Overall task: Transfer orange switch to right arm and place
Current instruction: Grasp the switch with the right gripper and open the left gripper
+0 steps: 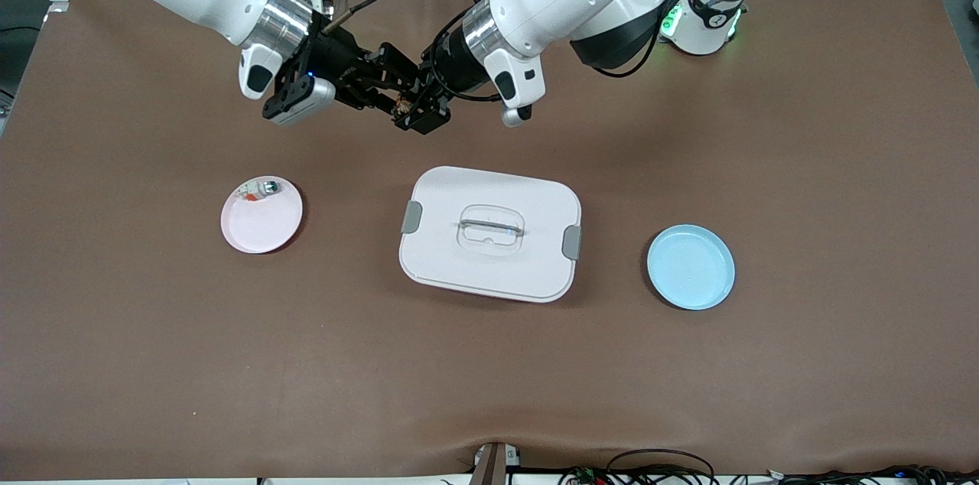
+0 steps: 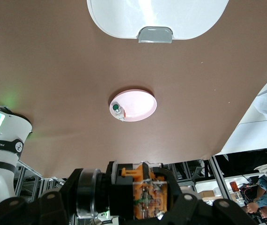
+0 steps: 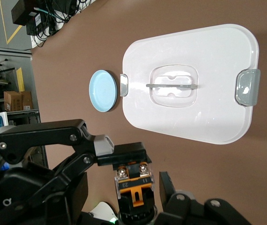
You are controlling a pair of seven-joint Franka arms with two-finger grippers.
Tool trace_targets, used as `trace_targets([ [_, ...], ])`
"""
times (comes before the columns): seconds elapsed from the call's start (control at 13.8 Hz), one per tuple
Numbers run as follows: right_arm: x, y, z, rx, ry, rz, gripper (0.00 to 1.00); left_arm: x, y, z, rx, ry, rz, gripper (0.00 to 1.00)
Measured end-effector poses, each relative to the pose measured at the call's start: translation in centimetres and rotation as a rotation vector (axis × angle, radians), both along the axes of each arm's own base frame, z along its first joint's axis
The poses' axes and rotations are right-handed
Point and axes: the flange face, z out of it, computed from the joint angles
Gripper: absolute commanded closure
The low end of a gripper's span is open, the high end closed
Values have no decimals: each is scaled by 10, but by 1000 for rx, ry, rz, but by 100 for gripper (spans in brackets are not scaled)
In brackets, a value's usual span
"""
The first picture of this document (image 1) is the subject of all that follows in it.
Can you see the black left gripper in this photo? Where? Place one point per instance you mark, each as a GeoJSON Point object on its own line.
{"type": "Point", "coordinates": [456, 65]}

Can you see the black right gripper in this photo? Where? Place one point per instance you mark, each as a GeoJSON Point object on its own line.
{"type": "Point", "coordinates": [334, 54]}

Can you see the orange and black push-button switch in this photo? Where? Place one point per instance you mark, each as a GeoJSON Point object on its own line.
{"type": "Point", "coordinates": [403, 110]}

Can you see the white lidded box, grey latches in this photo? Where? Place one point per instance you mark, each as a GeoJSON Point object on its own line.
{"type": "Point", "coordinates": [489, 271]}

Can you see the pink round plate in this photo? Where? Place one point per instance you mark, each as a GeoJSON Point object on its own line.
{"type": "Point", "coordinates": [256, 229]}

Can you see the brown table mat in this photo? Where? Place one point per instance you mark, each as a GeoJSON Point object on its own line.
{"type": "Point", "coordinates": [489, 378]}

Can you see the blue round plate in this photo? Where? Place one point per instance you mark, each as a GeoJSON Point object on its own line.
{"type": "Point", "coordinates": [688, 267]}

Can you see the white switch with green button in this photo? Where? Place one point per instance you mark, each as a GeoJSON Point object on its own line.
{"type": "Point", "coordinates": [269, 187]}

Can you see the camera mount post with bracket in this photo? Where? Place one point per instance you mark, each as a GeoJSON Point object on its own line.
{"type": "Point", "coordinates": [489, 470]}

